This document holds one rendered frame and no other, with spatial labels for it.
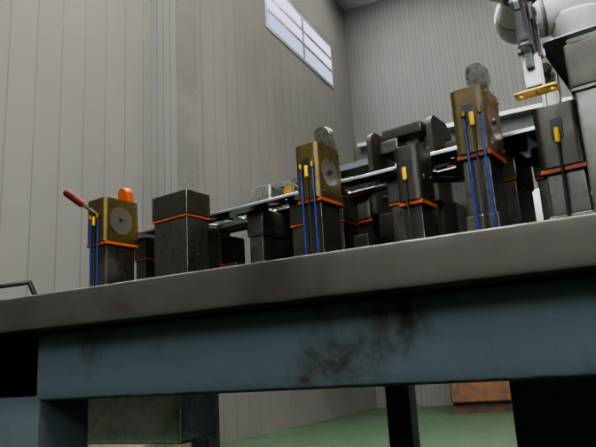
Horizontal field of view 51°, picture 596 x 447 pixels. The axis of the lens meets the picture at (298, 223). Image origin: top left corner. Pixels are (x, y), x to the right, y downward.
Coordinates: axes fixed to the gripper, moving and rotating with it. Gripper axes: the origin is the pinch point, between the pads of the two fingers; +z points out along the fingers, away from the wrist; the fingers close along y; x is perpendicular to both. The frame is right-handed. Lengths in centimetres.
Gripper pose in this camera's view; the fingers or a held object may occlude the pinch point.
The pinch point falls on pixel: (533, 73)
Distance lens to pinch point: 135.6
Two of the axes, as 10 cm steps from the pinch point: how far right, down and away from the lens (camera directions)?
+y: -5.8, -1.5, -8.0
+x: 8.1, -1.8, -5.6
